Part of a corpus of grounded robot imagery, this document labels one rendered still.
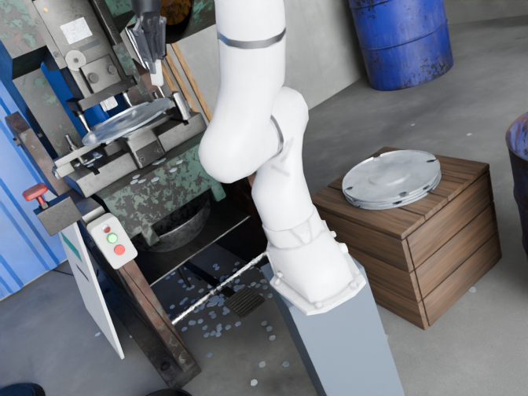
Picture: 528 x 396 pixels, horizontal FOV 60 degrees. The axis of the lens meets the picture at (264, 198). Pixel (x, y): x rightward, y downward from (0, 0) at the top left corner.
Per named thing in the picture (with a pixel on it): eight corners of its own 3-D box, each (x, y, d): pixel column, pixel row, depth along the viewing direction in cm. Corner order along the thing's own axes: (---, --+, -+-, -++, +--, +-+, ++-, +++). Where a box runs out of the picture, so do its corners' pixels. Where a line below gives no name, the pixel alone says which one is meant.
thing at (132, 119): (137, 133, 120) (135, 131, 120) (64, 153, 134) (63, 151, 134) (187, 92, 142) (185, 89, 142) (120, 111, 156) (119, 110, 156)
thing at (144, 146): (188, 155, 133) (169, 112, 127) (148, 179, 127) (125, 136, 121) (157, 146, 153) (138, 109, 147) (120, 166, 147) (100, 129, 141)
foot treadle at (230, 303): (270, 309, 145) (265, 298, 143) (247, 329, 141) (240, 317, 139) (192, 254, 193) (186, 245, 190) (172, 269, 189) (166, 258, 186)
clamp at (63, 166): (106, 153, 146) (90, 124, 141) (57, 179, 139) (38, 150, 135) (101, 151, 151) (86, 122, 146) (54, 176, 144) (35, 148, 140)
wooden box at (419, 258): (503, 257, 144) (489, 163, 129) (425, 331, 131) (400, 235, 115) (405, 224, 177) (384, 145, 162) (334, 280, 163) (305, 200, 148)
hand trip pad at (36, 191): (62, 209, 119) (46, 185, 116) (40, 221, 117) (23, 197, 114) (56, 203, 125) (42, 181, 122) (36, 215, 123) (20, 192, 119)
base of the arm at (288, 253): (383, 280, 89) (364, 222, 83) (299, 328, 86) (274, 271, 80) (330, 234, 109) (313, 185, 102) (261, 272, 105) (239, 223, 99)
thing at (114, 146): (160, 127, 150) (156, 119, 148) (106, 157, 142) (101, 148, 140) (144, 124, 163) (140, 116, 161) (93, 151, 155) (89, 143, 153)
